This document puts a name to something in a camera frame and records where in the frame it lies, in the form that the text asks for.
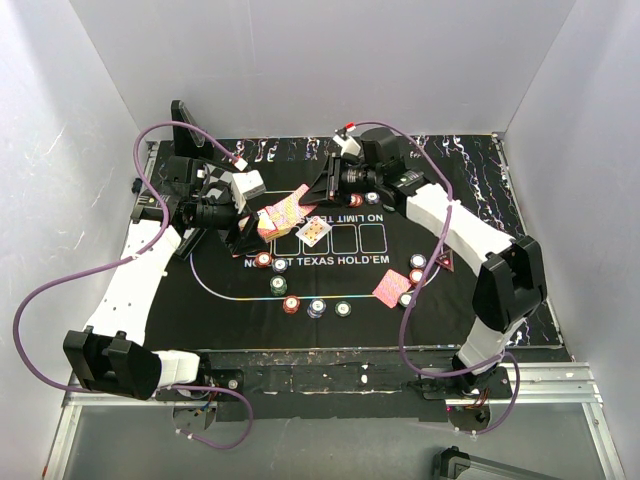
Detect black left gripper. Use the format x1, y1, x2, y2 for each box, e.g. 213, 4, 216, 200
192, 188, 269, 253

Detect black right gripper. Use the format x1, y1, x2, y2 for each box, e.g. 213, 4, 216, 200
297, 154, 381, 210

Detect red chips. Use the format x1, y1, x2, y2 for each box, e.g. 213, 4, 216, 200
349, 194, 363, 208
409, 268, 425, 286
255, 252, 272, 268

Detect blue chips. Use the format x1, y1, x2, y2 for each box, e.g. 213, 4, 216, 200
272, 258, 289, 273
365, 192, 380, 205
410, 253, 427, 269

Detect face-up six card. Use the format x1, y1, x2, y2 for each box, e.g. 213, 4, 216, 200
296, 217, 331, 247

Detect red card being dealt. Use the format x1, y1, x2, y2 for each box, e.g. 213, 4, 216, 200
270, 184, 316, 223

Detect red poker chip stack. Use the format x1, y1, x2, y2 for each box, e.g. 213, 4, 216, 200
283, 295, 300, 314

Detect blue poker chip stack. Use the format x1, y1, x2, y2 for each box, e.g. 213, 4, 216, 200
307, 298, 326, 319

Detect red cards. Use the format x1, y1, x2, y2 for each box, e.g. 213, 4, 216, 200
372, 269, 411, 308

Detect green poker chip stack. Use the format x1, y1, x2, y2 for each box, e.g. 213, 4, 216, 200
335, 301, 352, 317

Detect black red all-in triangle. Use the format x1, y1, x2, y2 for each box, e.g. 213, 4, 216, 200
435, 250, 455, 272

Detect red playing card box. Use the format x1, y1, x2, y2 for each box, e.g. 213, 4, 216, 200
257, 206, 300, 242

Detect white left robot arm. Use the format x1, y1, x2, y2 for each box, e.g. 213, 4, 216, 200
63, 156, 265, 400

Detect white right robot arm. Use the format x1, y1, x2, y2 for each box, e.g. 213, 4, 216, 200
300, 122, 547, 398

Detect black poker felt mat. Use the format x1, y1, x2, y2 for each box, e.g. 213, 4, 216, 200
143, 134, 563, 350

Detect black white chess board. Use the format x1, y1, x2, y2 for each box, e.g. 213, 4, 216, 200
171, 160, 237, 261

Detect black chess board lid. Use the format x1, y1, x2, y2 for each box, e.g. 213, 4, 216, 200
169, 99, 215, 161

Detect black case bottom right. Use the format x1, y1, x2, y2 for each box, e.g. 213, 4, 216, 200
431, 446, 554, 480

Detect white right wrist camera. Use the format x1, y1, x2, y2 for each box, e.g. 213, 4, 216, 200
332, 130, 361, 157

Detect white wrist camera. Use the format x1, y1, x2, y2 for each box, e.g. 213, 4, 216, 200
231, 170, 266, 213
332, 130, 361, 157

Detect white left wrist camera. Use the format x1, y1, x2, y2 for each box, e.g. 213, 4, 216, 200
231, 170, 266, 213

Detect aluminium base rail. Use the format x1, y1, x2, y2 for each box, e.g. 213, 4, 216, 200
44, 363, 626, 479

